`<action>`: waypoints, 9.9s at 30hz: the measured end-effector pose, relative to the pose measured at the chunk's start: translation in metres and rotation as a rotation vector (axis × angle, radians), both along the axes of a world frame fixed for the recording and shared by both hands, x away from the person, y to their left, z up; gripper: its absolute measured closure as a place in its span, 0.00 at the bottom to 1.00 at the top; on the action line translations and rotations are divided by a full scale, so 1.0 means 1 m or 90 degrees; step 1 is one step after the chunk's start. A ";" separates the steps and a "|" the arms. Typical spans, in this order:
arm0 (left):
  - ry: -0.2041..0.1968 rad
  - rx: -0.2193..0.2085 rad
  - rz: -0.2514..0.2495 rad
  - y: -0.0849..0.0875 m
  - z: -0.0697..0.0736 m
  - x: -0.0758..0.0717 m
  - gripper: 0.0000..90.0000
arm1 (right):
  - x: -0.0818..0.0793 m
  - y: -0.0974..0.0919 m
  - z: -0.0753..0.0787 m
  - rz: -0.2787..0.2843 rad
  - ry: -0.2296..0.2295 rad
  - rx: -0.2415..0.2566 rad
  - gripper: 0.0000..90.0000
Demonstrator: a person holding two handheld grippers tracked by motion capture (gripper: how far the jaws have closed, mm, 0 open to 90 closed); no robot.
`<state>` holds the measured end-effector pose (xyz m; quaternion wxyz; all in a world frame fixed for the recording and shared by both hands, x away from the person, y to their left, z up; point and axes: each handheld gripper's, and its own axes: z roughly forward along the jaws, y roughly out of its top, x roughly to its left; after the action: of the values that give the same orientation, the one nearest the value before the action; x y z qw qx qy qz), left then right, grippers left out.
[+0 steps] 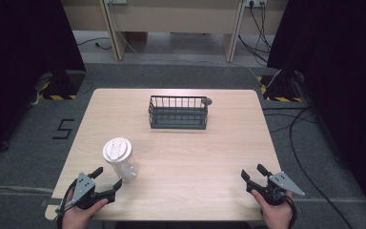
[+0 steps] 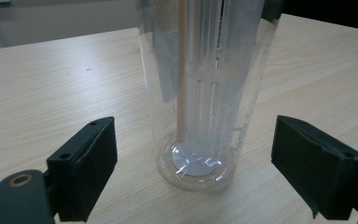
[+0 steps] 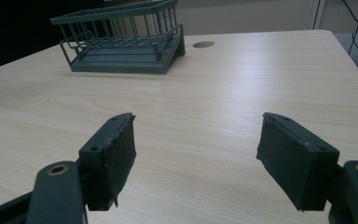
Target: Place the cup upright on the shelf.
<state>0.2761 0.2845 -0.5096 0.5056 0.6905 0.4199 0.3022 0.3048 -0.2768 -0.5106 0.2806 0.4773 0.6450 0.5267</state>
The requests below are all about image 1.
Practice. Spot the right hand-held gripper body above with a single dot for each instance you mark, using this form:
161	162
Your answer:
278	187

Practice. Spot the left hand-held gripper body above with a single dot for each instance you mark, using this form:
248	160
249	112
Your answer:
83	186

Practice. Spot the clear cup with white lid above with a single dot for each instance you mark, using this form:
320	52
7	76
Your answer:
120	158

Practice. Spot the person's right hand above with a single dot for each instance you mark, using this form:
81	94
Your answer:
274	214

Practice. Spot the person's left hand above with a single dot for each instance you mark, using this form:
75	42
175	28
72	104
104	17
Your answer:
77	218

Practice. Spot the round grey knob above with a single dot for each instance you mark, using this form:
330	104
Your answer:
207	101

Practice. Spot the black stand with striped base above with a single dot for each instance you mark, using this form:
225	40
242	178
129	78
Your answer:
64	85
282	86

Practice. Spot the black curtain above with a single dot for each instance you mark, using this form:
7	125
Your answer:
340	79
19	63

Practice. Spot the white power strip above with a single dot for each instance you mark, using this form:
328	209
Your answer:
255	3

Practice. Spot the beige desk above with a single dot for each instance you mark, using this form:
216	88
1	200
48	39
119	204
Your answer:
174	19

